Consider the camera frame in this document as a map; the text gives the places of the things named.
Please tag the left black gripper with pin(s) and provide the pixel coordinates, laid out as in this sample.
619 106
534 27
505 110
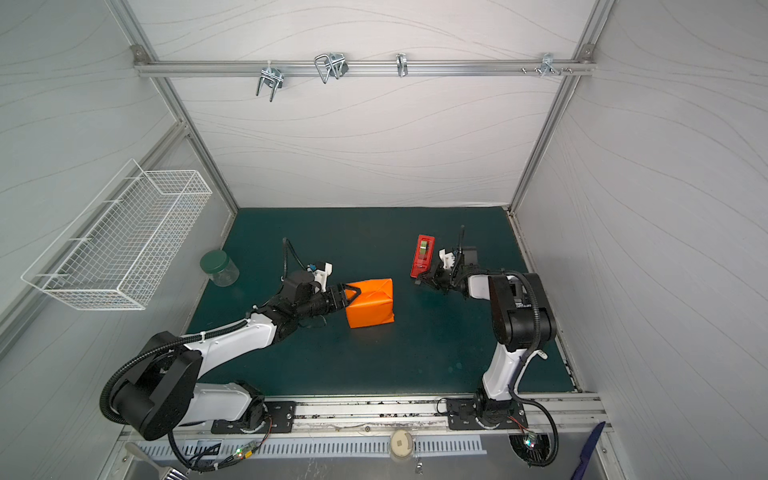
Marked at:
342 302

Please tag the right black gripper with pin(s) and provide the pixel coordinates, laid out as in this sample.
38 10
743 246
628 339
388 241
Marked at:
441 276

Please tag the orange wrapping paper sheet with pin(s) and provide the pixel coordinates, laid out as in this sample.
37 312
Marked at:
375 305

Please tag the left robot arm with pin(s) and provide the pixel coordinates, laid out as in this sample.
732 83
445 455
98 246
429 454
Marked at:
160 388

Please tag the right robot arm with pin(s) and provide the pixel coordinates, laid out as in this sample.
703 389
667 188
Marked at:
522 320

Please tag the red tape dispenser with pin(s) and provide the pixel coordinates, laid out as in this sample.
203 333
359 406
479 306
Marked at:
423 256

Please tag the green table mat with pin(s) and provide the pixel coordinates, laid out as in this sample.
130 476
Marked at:
438 343

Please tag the green lidded glass jar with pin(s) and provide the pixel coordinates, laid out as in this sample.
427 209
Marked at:
219 267

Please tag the metal U-bolt clamp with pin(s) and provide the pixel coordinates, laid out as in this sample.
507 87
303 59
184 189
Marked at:
331 65
271 79

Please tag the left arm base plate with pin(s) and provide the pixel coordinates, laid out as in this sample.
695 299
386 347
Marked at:
279 417

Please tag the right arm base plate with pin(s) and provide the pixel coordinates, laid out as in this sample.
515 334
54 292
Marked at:
479 413

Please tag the white vented cable duct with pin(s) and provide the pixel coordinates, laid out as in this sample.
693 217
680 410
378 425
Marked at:
426 446

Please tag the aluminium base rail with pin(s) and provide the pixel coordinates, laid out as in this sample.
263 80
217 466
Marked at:
363 415

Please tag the white wire basket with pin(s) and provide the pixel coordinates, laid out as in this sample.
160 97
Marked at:
115 253

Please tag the metal bracket with bolts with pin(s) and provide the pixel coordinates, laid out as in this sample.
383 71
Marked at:
548 66

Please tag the blue handled tool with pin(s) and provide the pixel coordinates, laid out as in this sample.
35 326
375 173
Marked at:
587 451

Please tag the aluminium crossbar rail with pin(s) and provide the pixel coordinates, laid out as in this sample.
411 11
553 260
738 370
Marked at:
357 68

